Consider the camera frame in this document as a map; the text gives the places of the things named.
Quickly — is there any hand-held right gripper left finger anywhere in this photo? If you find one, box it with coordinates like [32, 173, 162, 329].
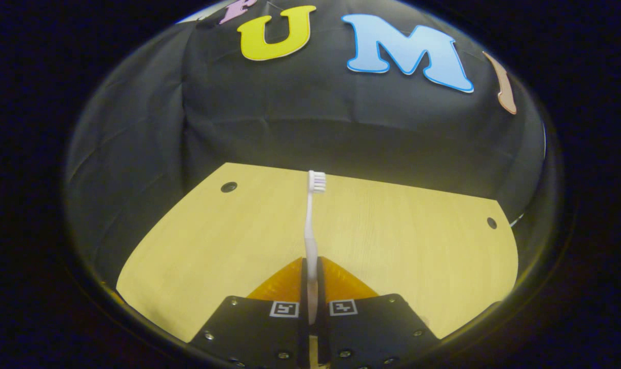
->
[187, 258, 311, 367]

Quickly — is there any light wooden desktop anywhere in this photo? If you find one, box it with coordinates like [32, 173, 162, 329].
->
[116, 162, 519, 341]

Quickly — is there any white toothbrush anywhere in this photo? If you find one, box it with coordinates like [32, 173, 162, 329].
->
[303, 171, 327, 326]

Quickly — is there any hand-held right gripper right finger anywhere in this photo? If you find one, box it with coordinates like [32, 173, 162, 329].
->
[315, 256, 439, 367]

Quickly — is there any black backdrop cloth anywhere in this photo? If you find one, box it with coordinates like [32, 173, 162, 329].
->
[64, 0, 547, 308]

